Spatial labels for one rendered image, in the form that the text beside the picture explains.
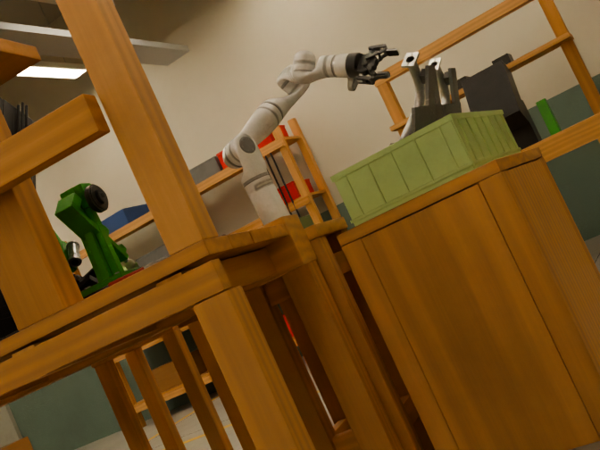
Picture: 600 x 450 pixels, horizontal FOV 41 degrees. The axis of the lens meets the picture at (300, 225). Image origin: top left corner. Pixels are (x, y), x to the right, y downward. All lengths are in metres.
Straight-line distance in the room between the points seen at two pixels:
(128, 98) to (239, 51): 6.56
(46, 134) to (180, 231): 0.37
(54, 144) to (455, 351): 1.22
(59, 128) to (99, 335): 0.47
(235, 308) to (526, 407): 0.95
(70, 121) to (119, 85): 0.13
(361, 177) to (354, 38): 5.48
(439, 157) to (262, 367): 0.87
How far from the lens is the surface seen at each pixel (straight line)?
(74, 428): 10.45
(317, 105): 7.91
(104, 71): 1.83
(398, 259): 2.29
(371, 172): 2.34
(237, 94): 8.32
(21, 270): 1.95
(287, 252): 2.23
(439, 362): 2.32
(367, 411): 2.31
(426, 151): 2.28
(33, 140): 1.85
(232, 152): 2.56
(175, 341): 2.64
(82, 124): 1.79
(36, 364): 1.97
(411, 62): 2.38
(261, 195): 2.53
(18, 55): 2.10
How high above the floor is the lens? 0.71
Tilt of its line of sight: 4 degrees up
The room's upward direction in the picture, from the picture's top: 25 degrees counter-clockwise
